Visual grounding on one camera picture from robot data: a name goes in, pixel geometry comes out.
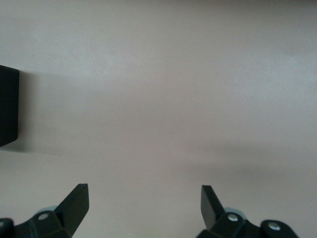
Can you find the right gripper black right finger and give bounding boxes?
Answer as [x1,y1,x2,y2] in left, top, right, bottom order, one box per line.
[195,184,298,238]

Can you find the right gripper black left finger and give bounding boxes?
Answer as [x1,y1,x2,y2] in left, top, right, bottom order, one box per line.
[0,183,90,238]

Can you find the black plastic box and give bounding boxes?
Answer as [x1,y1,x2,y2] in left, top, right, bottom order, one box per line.
[0,64,20,149]

